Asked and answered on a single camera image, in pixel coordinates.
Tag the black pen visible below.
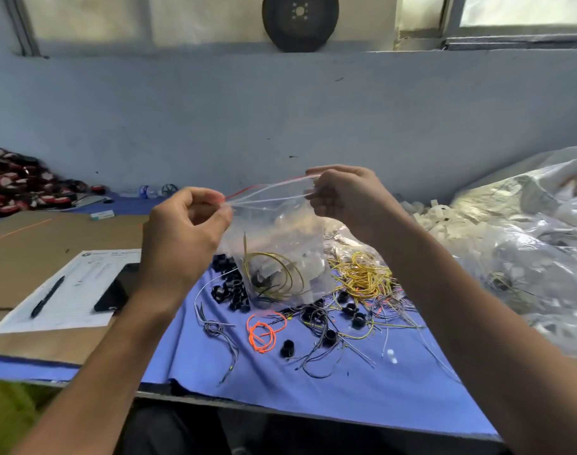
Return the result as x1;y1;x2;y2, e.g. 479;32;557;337
29;274;68;321

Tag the pile of large plastic bags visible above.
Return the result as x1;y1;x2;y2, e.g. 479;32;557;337
448;145;577;368

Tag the pile of yellow wires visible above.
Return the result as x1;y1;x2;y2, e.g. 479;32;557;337
328;249;398;302

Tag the black smartphone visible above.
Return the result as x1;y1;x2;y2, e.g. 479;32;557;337
91;261;144;315

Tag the pile of white plastic wheels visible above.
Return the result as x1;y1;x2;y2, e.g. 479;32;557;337
402;197;481;235

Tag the pile of black plastic rings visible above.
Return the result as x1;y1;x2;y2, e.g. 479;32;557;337
207;251;372;363

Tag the white paper sheet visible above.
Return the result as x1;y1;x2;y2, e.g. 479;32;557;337
0;247;144;336

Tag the blue cloth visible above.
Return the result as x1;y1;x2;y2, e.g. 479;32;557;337
0;192;504;444

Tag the orange wire loop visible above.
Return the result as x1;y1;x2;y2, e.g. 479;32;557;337
245;310;292;355

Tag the person's left forearm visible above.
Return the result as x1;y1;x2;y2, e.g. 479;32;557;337
9;289;182;455

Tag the person's left hand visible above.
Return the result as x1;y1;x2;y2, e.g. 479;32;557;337
137;186;235;313

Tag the person's right forearm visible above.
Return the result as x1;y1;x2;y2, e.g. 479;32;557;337
369;213;577;455

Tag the window frame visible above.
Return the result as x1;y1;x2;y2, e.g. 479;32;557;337
395;0;577;52

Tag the black round object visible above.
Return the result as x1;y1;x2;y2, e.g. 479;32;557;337
261;0;341;54

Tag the clear plastic water bottle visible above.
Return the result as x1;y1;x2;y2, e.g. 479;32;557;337
135;183;167;200

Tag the brown cardboard sheet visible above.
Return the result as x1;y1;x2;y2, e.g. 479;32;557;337
0;210;168;368

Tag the person's right hand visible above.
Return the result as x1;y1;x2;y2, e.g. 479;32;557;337
304;164;403;247

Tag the red-zip plastic bag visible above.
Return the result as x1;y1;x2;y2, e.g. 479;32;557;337
217;173;343;311

